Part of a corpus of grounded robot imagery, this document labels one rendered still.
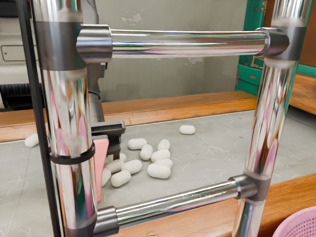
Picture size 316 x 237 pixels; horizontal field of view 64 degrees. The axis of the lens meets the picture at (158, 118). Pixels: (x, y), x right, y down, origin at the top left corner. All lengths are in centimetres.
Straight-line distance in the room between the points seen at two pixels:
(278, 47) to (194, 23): 251
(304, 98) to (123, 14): 201
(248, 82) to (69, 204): 74
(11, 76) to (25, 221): 69
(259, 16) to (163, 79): 190
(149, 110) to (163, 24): 199
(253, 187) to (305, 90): 44
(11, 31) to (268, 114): 93
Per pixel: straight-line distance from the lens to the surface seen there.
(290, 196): 38
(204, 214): 32
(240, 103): 74
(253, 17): 84
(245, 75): 85
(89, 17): 45
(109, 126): 36
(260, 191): 24
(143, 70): 255
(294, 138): 62
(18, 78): 99
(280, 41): 19
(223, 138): 55
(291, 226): 34
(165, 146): 46
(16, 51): 101
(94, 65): 35
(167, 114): 62
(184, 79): 273
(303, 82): 66
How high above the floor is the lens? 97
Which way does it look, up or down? 22 degrees down
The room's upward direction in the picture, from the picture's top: 2 degrees clockwise
